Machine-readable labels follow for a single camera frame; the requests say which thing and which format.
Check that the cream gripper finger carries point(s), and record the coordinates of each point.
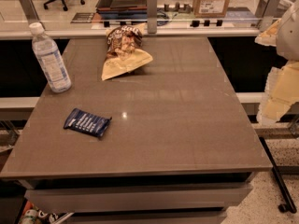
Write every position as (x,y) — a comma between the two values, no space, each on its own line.
(280,93)
(268,37)

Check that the blue rxbar blueberry bar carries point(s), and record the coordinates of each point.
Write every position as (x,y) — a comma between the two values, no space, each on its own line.
(85,122)

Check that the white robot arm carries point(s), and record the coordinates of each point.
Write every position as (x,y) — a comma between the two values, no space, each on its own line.
(288,34)

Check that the cardboard box with label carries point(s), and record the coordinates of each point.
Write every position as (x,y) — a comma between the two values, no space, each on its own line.
(210,8)

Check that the black floor stand leg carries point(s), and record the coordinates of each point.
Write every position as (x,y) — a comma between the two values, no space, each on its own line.
(288,205)

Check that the grey table drawer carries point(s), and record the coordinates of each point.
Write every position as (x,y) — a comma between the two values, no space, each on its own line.
(139,198)

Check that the yellow brown snack bag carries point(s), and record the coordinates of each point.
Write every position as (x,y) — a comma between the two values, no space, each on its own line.
(124,51)

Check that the dark open tray box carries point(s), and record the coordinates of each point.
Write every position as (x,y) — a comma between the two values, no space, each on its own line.
(123,0)

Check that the clear plastic water bottle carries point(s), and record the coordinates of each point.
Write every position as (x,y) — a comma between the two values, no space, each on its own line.
(50,59)

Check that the cans under table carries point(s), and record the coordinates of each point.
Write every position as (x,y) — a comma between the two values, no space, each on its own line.
(33,216)

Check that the grey metal post right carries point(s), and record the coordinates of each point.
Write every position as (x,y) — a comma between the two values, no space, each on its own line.
(265,12)

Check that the grey metal post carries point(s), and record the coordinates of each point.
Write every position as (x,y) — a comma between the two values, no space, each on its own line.
(265,12)
(152,16)
(29,10)

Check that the grey metal post centre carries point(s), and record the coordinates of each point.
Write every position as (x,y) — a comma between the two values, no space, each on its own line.
(152,16)

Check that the grey metal post left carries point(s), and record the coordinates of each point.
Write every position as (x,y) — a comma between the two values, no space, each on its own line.
(29,10)

